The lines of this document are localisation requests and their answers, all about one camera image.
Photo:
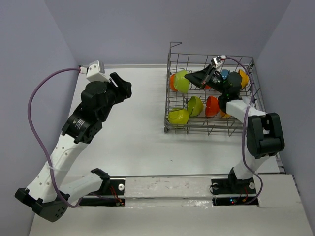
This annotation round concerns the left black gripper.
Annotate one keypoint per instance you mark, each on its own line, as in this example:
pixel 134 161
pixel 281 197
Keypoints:
pixel 123 85

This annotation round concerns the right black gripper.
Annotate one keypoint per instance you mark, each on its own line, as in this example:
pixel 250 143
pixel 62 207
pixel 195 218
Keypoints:
pixel 198 77

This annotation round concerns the white square bowl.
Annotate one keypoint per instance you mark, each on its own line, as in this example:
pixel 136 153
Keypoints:
pixel 181 84

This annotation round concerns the white orange-bottom bowl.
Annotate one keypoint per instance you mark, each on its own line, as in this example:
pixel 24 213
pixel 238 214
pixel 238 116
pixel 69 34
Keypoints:
pixel 172 80

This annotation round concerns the blue bowl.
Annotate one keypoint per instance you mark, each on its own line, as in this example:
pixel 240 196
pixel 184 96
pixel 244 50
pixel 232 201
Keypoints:
pixel 225 73

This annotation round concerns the green bowl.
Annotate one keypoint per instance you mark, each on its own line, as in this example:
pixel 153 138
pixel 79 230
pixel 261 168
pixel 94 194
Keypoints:
pixel 194 106
pixel 178 116

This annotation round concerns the orange bowl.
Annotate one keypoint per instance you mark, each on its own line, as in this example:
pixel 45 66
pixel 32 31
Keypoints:
pixel 212 107

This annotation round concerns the large yellow bowl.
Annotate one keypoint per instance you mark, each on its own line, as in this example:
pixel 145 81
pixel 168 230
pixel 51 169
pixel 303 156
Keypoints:
pixel 245 78

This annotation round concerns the white round bowl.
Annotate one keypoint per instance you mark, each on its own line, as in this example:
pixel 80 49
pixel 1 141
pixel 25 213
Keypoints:
pixel 247 100

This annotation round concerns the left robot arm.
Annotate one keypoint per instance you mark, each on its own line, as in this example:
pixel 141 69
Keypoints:
pixel 46 195

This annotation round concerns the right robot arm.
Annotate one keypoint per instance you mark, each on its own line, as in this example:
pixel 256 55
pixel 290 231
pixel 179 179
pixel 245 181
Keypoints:
pixel 262 135

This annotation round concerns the grey wire dish rack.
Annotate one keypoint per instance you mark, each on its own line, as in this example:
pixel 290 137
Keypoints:
pixel 220 123

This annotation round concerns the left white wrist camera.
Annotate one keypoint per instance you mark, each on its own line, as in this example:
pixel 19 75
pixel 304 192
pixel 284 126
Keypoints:
pixel 95 72

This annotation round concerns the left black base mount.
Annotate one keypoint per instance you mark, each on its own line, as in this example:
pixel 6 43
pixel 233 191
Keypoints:
pixel 110 193

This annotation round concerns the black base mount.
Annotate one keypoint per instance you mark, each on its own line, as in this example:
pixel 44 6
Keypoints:
pixel 233 194
pixel 110 193

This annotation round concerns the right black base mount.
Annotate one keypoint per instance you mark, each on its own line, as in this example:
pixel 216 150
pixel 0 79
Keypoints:
pixel 233 194

